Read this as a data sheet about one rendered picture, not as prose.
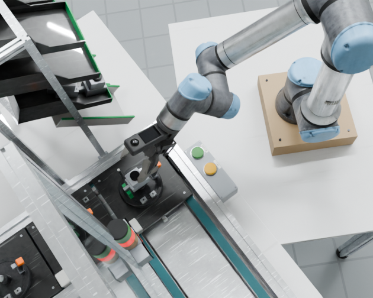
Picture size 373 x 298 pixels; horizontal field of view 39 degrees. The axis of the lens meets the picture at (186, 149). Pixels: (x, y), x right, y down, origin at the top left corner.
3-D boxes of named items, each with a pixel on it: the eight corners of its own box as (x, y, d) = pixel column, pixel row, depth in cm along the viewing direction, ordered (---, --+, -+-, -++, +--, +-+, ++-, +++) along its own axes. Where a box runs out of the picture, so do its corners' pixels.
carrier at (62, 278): (88, 184, 173) (78, 173, 161) (128, 242, 165) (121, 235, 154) (26, 227, 169) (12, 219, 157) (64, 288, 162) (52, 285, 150)
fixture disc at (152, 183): (147, 158, 172) (145, 156, 170) (171, 190, 168) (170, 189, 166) (111, 182, 170) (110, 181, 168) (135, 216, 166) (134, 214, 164)
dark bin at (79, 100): (95, 68, 160) (99, 53, 154) (111, 102, 156) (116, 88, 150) (2, 86, 147) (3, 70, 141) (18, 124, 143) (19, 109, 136)
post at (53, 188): (138, 255, 163) (20, 149, 69) (143, 264, 162) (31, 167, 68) (129, 261, 162) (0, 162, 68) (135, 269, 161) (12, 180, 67)
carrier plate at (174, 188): (151, 140, 176) (150, 138, 174) (193, 195, 169) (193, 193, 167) (92, 181, 173) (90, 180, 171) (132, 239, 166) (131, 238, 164)
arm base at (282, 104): (312, 83, 182) (318, 67, 173) (324, 120, 176) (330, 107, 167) (270, 89, 182) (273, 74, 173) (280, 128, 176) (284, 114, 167)
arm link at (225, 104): (237, 77, 145) (207, 68, 138) (245, 113, 140) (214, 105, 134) (219, 91, 150) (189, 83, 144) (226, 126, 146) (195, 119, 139)
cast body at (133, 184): (142, 169, 164) (139, 163, 158) (150, 180, 163) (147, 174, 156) (121, 185, 163) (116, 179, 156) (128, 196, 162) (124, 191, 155)
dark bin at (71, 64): (81, 41, 145) (85, 22, 139) (99, 78, 141) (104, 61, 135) (-23, 58, 132) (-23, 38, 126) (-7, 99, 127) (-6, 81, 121)
